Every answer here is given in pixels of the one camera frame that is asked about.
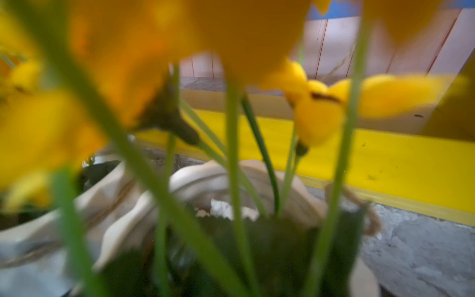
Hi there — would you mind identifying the sunflower pot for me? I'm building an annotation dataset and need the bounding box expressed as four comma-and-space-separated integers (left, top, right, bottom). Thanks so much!
0, 0, 468, 297
1, 163, 143, 297

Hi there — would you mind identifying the yellow shelf unit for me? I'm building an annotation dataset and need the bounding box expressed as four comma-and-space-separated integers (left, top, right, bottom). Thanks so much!
145, 1, 475, 226

